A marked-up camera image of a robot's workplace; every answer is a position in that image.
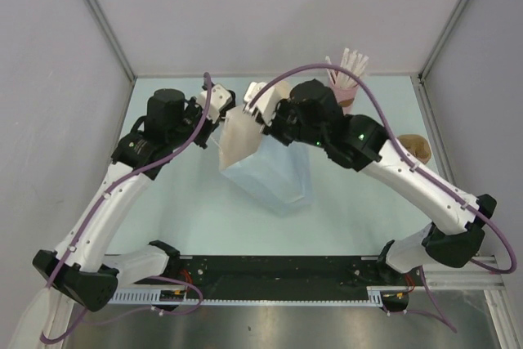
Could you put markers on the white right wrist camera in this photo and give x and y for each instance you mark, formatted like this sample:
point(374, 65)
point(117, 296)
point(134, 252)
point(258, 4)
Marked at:
point(263, 110)

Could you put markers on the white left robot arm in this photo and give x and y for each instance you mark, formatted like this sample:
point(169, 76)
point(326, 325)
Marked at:
point(79, 266)

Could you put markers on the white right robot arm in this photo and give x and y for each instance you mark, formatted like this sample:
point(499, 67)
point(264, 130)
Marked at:
point(310, 114)

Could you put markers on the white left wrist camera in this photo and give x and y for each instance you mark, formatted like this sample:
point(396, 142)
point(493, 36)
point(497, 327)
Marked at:
point(220, 98)

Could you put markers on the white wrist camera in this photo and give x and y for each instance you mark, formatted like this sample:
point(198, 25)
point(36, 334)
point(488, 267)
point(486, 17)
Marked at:
point(220, 98)
point(263, 110)

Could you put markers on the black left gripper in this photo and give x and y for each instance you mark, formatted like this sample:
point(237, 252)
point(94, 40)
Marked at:
point(209, 127)

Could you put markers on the pink straw holder cup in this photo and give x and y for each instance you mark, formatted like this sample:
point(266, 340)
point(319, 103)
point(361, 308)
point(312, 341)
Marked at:
point(345, 95)

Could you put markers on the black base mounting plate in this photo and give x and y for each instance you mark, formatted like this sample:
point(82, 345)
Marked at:
point(286, 278)

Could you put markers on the light blue paper bag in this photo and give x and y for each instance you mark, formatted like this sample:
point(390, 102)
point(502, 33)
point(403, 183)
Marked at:
point(276, 176)

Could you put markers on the stack of brown paper cups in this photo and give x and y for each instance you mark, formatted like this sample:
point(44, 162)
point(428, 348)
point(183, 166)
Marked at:
point(282, 90)

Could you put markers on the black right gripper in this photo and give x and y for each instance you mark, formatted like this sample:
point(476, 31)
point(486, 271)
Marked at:
point(283, 105)

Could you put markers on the aluminium frame rail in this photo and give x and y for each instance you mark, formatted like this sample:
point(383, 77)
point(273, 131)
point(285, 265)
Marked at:
point(471, 276)

